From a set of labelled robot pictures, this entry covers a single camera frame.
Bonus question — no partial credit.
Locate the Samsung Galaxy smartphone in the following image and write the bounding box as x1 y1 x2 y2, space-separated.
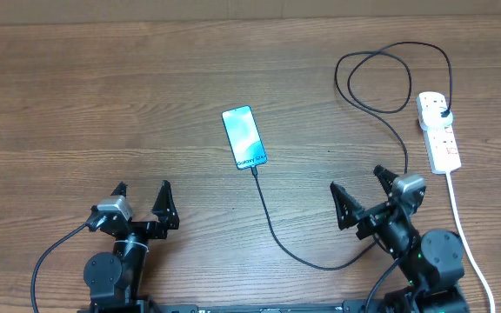
222 105 268 170

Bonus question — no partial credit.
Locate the white power strip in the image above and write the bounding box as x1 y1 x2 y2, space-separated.
416 91 461 174

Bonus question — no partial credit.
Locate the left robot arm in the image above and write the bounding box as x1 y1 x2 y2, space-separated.
83 180 180 312

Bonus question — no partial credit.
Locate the cardboard wall panel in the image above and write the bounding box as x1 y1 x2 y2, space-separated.
0 0 501 25

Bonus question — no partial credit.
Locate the black USB charging cable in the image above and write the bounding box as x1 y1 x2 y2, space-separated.
250 41 454 271

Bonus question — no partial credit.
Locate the white power strip cord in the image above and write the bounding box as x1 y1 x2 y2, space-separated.
444 171 497 313

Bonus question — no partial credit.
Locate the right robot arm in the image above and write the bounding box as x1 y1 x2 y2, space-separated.
330 165 470 313

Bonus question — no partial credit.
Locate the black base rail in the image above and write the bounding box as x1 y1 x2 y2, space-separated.
76 297 408 313

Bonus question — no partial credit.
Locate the white charger plug adapter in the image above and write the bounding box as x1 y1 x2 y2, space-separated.
418 108 454 131

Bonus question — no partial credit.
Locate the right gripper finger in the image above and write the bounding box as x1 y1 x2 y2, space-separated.
330 182 364 230
373 165 398 196

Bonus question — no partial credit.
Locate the black right camera cable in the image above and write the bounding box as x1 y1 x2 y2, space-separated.
363 256 404 313

